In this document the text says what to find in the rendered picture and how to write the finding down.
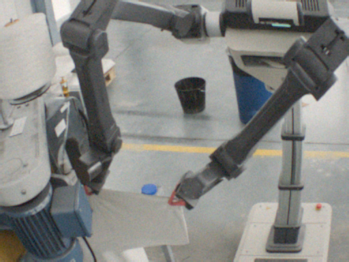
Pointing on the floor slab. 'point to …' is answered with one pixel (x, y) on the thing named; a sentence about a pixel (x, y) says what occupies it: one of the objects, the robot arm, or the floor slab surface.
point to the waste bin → (247, 91)
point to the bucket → (191, 94)
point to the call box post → (168, 253)
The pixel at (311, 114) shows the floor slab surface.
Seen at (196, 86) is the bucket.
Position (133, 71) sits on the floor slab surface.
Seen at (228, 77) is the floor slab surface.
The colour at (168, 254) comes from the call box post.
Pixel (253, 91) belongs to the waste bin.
